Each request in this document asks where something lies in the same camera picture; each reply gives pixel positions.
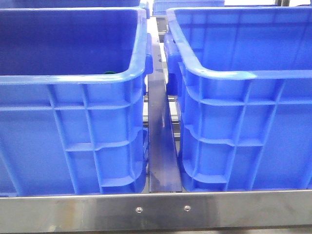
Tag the steel front rail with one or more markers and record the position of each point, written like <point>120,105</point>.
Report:
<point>286,210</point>

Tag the back left blue bin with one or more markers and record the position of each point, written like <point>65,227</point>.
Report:
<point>72,3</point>

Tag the rail screw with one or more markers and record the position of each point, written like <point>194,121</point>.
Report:
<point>187,208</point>
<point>139,209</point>

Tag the left blue plastic bin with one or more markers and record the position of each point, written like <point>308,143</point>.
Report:
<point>65,127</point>

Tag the right blue plastic bin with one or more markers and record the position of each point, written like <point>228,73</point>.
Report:
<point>244,96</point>

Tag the back right blue bin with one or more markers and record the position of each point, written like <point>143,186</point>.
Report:
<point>160,6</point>

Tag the left rail screw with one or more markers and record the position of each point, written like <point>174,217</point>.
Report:
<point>139,209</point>

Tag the steel divider bar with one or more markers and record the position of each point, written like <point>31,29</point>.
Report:
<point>164,174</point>

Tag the right rail screw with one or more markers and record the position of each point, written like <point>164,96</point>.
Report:
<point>187,208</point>

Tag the blue plastic bin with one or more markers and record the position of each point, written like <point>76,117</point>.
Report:
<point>244,96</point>
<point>65,127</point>

